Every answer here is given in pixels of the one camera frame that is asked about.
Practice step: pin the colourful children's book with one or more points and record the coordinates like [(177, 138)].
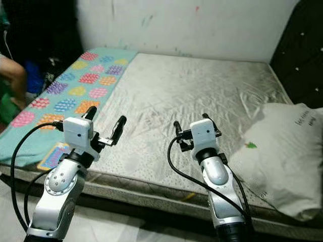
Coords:
[(53, 157)]

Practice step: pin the white pillow with tree print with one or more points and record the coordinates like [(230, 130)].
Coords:
[(282, 156)]

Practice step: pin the white quilted mattress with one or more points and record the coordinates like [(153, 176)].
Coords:
[(181, 96)]

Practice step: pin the black bag with white print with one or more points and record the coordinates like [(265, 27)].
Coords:
[(52, 75)]

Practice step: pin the teal blanket with coloured patches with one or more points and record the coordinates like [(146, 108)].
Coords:
[(25, 143)]

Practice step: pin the green plastic stool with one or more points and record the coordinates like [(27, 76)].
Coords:
[(10, 113)]

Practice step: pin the person with bare legs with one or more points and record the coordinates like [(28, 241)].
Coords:
[(12, 73)]

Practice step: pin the dark tufted headboard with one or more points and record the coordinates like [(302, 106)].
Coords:
[(298, 60)]

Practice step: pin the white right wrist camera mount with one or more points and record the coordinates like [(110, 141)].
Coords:
[(203, 133)]

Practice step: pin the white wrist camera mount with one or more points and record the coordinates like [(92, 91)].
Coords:
[(203, 133), (81, 135)]

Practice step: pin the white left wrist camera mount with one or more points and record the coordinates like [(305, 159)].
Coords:
[(81, 135)]

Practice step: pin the dark bed frame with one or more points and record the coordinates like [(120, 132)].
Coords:
[(131, 212)]

